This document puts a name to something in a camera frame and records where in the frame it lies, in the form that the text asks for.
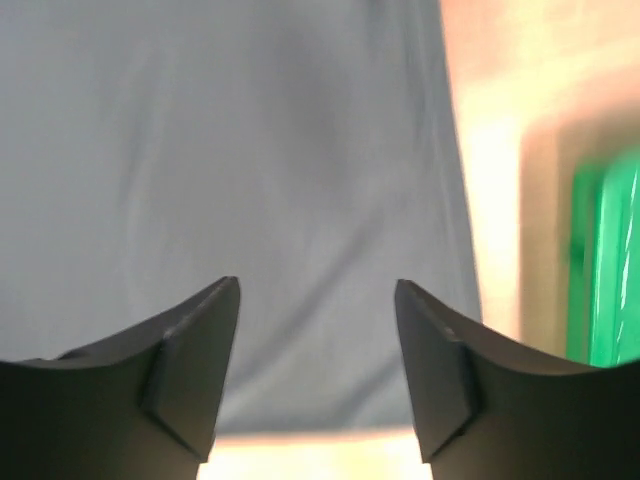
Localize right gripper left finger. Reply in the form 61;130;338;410
1;276;240;479

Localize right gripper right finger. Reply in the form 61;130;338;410
395;280;639;479

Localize grey t shirt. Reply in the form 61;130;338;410
1;1;480;434

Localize green plastic tray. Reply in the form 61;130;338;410
566;148;639;367

